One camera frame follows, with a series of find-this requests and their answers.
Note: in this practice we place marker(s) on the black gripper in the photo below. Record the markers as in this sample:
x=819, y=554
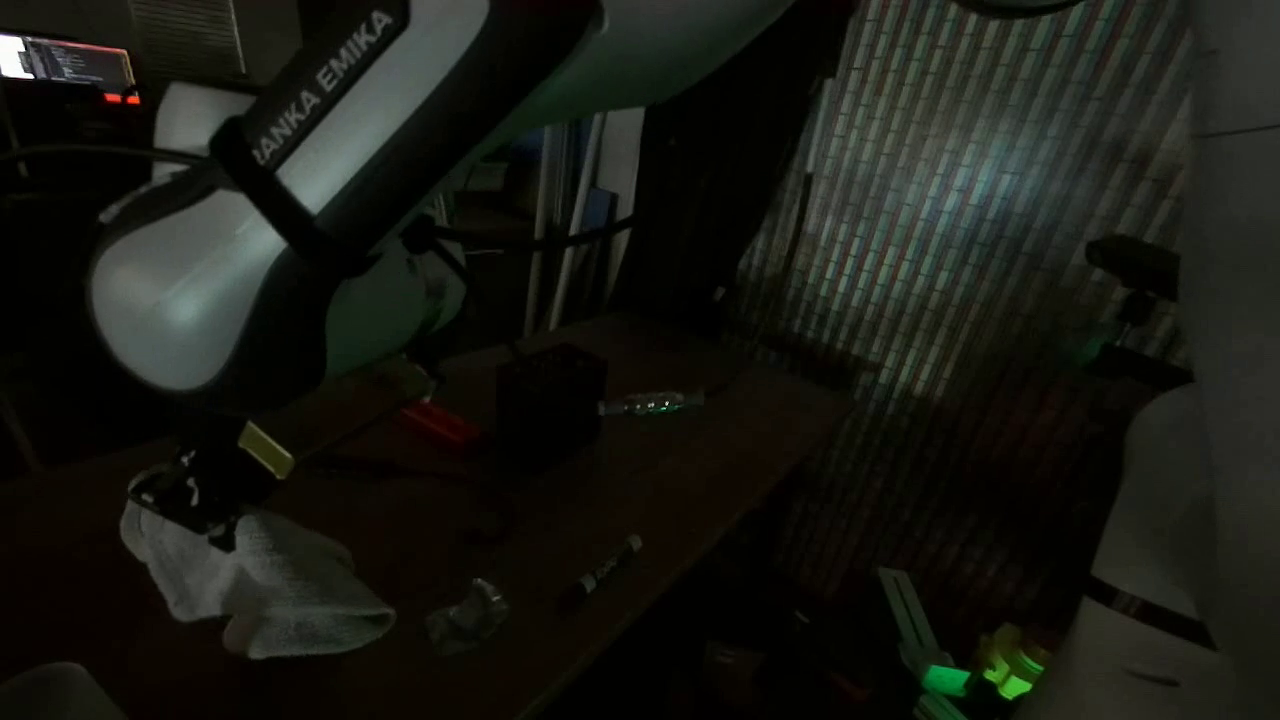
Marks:
x=202, y=486

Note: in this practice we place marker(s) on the white waffle towel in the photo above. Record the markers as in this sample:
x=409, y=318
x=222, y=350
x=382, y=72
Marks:
x=264, y=584

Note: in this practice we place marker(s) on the black mesh box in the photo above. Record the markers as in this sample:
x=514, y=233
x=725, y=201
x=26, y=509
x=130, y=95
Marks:
x=549, y=406

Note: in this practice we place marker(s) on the red stapler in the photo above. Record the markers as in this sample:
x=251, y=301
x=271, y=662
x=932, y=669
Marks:
x=439, y=426

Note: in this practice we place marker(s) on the crumpled clear plastic wrapper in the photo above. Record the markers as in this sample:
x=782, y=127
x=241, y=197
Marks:
x=471, y=619

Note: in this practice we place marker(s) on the lit monitor screen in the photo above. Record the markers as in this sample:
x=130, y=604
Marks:
x=64, y=63

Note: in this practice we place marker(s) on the green glowing device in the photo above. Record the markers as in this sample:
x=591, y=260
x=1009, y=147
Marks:
x=993, y=674

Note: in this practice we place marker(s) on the black stool seat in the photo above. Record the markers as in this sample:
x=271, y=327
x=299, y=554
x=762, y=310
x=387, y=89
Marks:
x=1132, y=266

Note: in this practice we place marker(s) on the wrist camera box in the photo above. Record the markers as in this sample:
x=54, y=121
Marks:
x=264, y=451

